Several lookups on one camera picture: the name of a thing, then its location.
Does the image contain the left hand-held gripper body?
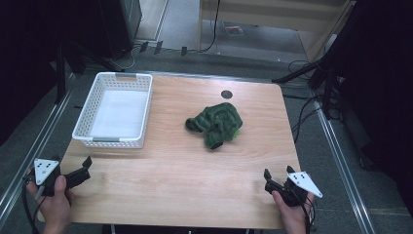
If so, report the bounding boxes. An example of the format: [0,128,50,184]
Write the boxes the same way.
[22,155,71,198]

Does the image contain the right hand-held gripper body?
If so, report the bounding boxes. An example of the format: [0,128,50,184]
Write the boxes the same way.
[264,171,324,208]

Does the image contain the person's right hand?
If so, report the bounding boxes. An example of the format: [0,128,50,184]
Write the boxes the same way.
[271,189,316,226]

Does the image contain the person's left hand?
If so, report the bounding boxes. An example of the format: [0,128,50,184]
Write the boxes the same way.
[25,175,75,229]

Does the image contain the white perforated plastic basket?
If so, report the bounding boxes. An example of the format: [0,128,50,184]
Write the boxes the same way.
[71,71,154,150]

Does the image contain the crumpled green cloth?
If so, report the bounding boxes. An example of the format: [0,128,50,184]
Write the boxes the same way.
[184,101,244,151]

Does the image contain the black metal stand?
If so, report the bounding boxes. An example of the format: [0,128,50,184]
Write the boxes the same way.
[272,48,345,121]

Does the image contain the black cabinet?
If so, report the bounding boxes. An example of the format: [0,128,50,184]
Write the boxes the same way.
[96,0,144,61]

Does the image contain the red printed booklet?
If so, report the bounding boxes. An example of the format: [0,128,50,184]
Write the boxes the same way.
[223,22,245,37]

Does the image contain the light wooden furniture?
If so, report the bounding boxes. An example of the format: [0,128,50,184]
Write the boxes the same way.
[196,0,355,62]

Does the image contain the metal floor rail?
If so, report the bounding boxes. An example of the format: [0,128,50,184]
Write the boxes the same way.
[313,97,378,234]
[0,72,79,225]

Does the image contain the right hand-held gripper cable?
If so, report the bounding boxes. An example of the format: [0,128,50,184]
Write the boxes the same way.
[300,191,319,234]

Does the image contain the hand-held gripper cable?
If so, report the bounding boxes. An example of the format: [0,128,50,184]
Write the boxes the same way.
[300,191,319,234]
[20,176,47,234]

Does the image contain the left hand-held gripper cable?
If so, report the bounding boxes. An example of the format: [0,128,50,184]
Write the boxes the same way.
[20,176,47,234]

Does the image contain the black floor cable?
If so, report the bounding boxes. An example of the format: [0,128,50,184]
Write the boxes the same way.
[289,95,326,144]

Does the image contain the white floor cable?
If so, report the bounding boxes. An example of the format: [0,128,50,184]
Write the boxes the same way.
[109,44,138,71]

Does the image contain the black hanging cable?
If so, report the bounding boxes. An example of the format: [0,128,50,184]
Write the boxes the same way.
[198,0,222,54]

